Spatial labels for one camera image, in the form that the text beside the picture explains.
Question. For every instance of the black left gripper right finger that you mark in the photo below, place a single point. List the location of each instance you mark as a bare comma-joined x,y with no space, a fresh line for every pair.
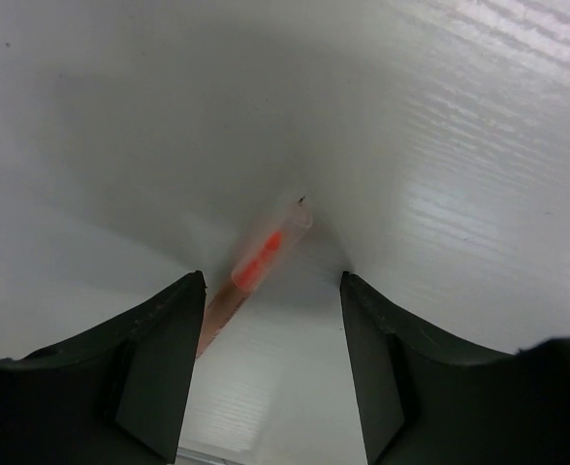
426,396

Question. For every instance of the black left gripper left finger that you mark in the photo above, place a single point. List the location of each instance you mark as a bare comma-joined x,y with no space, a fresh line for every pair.
113,394

